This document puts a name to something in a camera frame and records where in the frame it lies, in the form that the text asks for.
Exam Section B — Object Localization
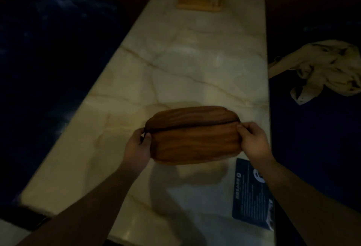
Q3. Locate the person's left hand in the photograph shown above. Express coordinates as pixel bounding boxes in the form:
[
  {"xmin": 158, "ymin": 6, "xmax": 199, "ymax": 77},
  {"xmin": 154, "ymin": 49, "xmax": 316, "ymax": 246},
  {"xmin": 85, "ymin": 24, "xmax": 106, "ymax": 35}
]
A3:
[{"xmin": 122, "ymin": 127, "xmax": 152, "ymax": 175}]

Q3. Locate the person's right hand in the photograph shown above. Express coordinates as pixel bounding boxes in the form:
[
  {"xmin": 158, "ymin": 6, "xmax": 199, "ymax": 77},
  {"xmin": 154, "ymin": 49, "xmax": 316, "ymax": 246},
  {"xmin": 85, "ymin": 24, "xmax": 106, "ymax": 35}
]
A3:
[{"xmin": 236, "ymin": 122, "xmax": 275, "ymax": 167}]

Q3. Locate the brown zippered pouch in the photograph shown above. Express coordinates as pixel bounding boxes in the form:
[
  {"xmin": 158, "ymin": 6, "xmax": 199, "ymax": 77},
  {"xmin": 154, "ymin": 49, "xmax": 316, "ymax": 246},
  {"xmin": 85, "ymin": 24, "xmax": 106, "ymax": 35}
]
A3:
[{"xmin": 144, "ymin": 106, "xmax": 243, "ymax": 166}]

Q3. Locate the person's left forearm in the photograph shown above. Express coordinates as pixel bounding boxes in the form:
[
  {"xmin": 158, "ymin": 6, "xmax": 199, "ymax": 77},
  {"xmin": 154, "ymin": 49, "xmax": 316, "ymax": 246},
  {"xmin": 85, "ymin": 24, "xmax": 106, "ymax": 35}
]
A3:
[{"xmin": 17, "ymin": 165, "xmax": 139, "ymax": 246}]

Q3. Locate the person's right forearm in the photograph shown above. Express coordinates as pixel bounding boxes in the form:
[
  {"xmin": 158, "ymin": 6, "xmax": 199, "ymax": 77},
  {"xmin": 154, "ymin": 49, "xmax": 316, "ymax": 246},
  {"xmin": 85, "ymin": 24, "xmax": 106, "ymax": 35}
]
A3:
[{"xmin": 254, "ymin": 159, "xmax": 361, "ymax": 246}]

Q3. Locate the dark blue printed card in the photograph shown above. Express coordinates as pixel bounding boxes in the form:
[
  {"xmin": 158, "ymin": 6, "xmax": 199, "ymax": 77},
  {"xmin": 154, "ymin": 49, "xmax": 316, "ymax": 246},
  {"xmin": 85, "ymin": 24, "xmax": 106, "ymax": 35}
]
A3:
[{"xmin": 232, "ymin": 158, "xmax": 275, "ymax": 231}]

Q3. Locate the dark blue bench seat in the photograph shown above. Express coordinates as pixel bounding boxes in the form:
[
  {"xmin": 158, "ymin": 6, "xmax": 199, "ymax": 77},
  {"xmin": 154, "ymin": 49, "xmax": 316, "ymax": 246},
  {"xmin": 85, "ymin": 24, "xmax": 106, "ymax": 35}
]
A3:
[
  {"xmin": 268, "ymin": 23, "xmax": 361, "ymax": 215},
  {"xmin": 0, "ymin": 0, "xmax": 127, "ymax": 210}
]

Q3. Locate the beige crumpled garment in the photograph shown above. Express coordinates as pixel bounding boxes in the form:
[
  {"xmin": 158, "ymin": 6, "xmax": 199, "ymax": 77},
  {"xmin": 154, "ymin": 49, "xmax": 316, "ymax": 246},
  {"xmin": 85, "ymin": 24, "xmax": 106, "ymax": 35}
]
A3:
[{"xmin": 268, "ymin": 39, "xmax": 361, "ymax": 106}]

